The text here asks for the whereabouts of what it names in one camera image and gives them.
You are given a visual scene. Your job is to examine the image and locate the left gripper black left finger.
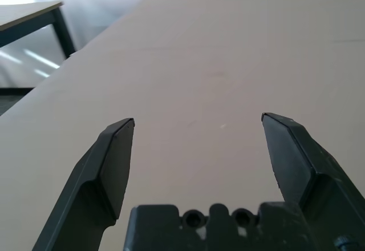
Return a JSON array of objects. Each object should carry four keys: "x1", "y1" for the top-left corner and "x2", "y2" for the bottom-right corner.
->
[{"x1": 31, "y1": 118, "x2": 135, "y2": 251}]

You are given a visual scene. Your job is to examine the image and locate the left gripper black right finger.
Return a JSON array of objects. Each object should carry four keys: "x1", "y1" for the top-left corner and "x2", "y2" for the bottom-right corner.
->
[{"x1": 261, "y1": 112, "x2": 365, "y2": 251}]

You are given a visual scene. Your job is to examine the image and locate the beige side table black frame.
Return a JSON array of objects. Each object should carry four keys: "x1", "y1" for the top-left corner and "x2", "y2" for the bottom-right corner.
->
[{"x1": 0, "y1": 1, "x2": 78, "y2": 60}]

